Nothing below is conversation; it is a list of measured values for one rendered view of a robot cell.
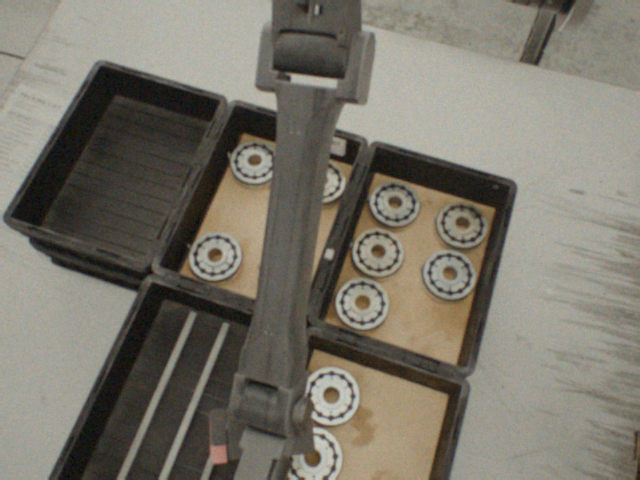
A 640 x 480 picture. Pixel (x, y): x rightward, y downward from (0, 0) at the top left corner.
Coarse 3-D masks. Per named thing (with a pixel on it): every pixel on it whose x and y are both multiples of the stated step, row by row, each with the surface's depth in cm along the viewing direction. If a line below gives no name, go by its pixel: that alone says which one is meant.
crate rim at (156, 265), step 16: (224, 112) 121; (272, 112) 122; (224, 128) 120; (336, 128) 120; (368, 144) 119; (208, 160) 117; (352, 176) 118; (192, 192) 114; (176, 224) 112; (336, 224) 113; (160, 256) 109; (160, 272) 108; (320, 272) 109; (208, 288) 107; (224, 288) 107
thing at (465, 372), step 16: (384, 144) 119; (368, 160) 118; (432, 160) 118; (480, 176) 117; (496, 176) 117; (352, 192) 115; (512, 192) 115; (352, 208) 114; (512, 208) 114; (336, 240) 111; (336, 256) 110; (496, 256) 110; (496, 272) 109; (320, 288) 107; (320, 304) 106; (320, 320) 105; (480, 320) 107; (352, 336) 104; (368, 336) 104; (480, 336) 104; (400, 352) 103; (416, 352) 103; (448, 368) 102; (464, 368) 102
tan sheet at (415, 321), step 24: (432, 192) 126; (360, 216) 124; (432, 216) 124; (408, 240) 122; (432, 240) 122; (408, 264) 120; (480, 264) 120; (336, 288) 118; (384, 288) 118; (408, 288) 118; (408, 312) 116; (432, 312) 116; (456, 312) 116; (384, 336) 114; (408, 336) 114; (432, 336) 114; (456, 336) 114; (456, 360) 113
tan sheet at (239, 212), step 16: (240, 144) 130; (272, 144) 130; (224, 192) 126; (240, 192) 126; (256, 192) 126; (224, 208) 124; (240, 208) 124; (256, 208) 124; (336, 208) 125; (208, 224) 123; (224, 224) 123; (240, 224) 123; (256, 224) 123; (320, 224) 123; (240, 240) 122; (256, 240) 122; (320, 240) 122; (256, 256) 120; (320, 256) 120; (192, 272) 119; (240, 272) 119; (256, 272) 119; (240, 288) 118; (256, 288) 118
